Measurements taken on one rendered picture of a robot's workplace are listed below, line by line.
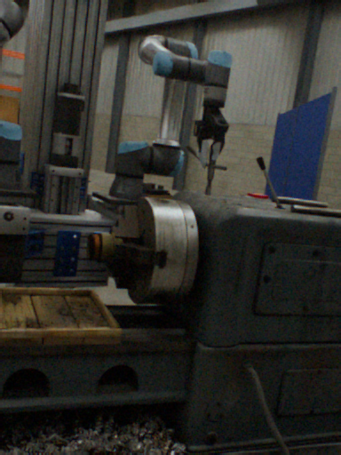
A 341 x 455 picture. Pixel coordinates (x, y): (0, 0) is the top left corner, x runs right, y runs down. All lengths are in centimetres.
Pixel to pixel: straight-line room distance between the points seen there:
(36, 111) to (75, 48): 29
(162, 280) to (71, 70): 107
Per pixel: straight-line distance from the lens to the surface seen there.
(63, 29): 220
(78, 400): 146
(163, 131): 213
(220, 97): 169
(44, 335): 135
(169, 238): 139
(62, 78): 218
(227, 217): 138
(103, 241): 146
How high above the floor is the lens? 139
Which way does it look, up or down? 9 degrees down
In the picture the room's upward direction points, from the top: 8 degrees clockwise
